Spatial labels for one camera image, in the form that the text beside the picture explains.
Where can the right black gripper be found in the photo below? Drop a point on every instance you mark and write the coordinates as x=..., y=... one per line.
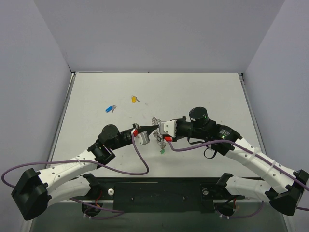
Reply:
x=180, y=128

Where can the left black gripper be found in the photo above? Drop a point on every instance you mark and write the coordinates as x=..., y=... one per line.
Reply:
x=134, y=130

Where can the large metal keyring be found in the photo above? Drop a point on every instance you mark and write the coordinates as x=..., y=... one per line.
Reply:
x=161, y=144

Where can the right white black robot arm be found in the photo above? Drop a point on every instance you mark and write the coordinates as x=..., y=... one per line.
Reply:
x=280, y=186

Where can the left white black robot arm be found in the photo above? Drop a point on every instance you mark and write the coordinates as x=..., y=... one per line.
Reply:
x=37, y=190

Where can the yellow tag key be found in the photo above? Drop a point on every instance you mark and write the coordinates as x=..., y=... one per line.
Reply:
x=134, y=99

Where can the blue tag key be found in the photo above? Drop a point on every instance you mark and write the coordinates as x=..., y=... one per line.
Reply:
x=111, y=109

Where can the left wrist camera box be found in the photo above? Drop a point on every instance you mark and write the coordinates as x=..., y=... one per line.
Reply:
x=140, y=138

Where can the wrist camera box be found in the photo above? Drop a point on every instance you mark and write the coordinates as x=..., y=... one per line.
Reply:
x=168, y=128
x=140, y=138

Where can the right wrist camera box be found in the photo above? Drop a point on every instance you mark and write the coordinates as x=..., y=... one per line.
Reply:
x=168, y=128

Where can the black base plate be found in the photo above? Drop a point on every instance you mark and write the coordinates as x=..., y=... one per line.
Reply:
x=160, y=195

